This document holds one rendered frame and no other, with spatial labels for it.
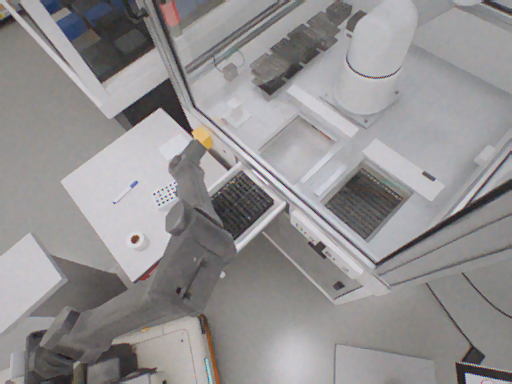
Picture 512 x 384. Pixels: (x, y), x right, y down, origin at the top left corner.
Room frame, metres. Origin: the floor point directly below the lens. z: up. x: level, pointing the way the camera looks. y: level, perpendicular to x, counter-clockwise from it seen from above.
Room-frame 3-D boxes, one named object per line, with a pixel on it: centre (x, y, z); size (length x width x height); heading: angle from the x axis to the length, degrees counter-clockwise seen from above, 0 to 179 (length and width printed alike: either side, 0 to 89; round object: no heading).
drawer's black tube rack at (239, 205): (0.41, 0.06, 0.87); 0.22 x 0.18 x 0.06; 123
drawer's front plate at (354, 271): (0.21, -0.21, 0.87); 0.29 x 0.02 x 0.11; 33
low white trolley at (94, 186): (0.66, 0.44, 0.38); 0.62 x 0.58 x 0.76; 33
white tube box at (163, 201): (0.57, 0.34, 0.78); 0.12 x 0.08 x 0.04; 110
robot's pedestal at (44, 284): (0.34, 0.99, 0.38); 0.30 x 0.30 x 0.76; 36
